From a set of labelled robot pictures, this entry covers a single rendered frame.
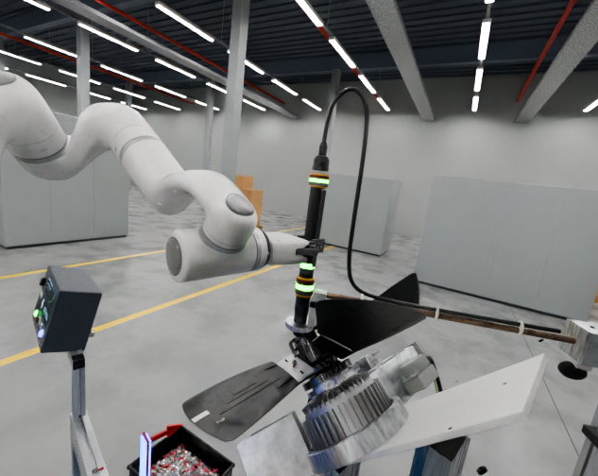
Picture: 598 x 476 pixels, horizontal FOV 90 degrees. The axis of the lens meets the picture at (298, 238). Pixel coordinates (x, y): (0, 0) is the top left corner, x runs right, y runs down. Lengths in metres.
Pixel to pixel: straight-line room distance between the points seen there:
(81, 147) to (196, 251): 0.38
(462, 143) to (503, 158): 1.42
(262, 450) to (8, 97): 0.86
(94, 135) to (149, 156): 0.15
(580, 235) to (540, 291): 1.02
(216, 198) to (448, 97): 12.91
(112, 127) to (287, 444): 0.79
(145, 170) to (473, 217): 5.73
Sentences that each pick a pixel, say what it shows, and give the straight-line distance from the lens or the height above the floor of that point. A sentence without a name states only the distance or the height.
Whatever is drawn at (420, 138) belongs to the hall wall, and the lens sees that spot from 13.00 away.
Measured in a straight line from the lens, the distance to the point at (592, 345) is 0.85.
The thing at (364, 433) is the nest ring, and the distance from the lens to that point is 0.76.
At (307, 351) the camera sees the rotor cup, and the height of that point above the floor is 1.21.
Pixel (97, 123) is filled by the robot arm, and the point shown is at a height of 1.70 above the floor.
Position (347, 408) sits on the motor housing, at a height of 1.16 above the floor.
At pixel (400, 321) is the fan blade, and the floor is 1.39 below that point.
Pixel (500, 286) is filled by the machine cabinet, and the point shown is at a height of 0.30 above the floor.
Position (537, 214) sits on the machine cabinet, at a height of 1.58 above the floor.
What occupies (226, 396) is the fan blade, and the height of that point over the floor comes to 1.17.
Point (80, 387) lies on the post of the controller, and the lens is 1.19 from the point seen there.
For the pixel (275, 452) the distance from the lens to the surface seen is 0.87.
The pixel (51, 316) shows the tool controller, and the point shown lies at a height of 1.18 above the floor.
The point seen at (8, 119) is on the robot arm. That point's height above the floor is 1.68.
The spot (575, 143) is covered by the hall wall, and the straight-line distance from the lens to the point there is 13.17.
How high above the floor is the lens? 1.64
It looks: 11 degrees down
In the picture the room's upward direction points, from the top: 7 degrees clockwise
